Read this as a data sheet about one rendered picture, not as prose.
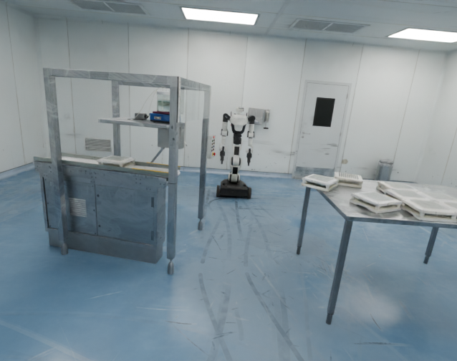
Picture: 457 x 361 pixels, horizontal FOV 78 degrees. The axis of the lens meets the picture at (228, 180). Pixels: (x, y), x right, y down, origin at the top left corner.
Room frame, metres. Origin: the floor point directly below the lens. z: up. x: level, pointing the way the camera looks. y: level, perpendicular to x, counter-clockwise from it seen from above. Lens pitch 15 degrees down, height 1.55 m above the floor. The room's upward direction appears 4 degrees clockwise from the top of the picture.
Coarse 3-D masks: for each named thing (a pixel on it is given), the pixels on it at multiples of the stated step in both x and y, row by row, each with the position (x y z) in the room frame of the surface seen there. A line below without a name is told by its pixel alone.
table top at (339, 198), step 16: (320, 192) 2.33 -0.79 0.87; (336, 192) 2.31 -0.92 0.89; (352, 192) 2.34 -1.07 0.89; (432, 192) 2.56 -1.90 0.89; (448, 192) 2.60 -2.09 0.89; (336, 208) 1.95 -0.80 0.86; (352, 208) 1.91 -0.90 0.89; (400, 208) 2.00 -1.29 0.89; (400, 224) 1.77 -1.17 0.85; (416, 224) 1.77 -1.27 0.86; (432, 224) 1.77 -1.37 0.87; (448, 224) 1.77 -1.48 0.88
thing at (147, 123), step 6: (102, 120) 2.36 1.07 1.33; (108, 120) 2.35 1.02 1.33; (114, 120) 2.34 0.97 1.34; (120, 120) 2.35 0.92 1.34; (126, 120) 2.39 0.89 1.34; (132, 120) 2.43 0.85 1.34; (138, 120) 2.48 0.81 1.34; (144, 120) 2.53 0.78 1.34; (144, 126) 2.30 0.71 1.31; (150, 126) 2.29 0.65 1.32; (156, 126) 2.28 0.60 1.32; (162, 126) 2.27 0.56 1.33; (168, 126) 2.26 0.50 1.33; (180, 126) 2.51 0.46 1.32
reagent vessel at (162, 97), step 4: (160, 92) 2.44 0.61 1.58; (164, 92) 2.44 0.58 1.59; (168, 92) 2.45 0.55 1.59; (160, 96) 2.44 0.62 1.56; (164, 96) 2.44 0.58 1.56; (168, 96) 2.45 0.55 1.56; (160, 100) 2.44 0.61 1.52; (164, 100) 2.44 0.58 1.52; (168, 100) 2.45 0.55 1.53; (160, 104) 2.44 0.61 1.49; (164, 104) 2.44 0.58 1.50; (168, 104) 2.45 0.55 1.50; (160, 108) 2.44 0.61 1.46; (164, 108) 2.44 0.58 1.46; (168, 108) 2.45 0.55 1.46
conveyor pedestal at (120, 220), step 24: (48, 192) 2.58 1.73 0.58; (72, 192) 2.54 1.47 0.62; (96, 192) 2.50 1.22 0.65; (120, 192) 2.45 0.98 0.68; (144, 192) 2.42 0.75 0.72; (48, 216) 2.59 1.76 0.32; (72, 216) 2.54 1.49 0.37; (96, 216) 2.50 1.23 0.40; (120, 216) 2.46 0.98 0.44; (144, 216) 2.42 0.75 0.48; (72, 240) 2.55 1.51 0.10; (96, 240) 2.51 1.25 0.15; (120, 240) 2.45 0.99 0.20; (144, 240) 2.42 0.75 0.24
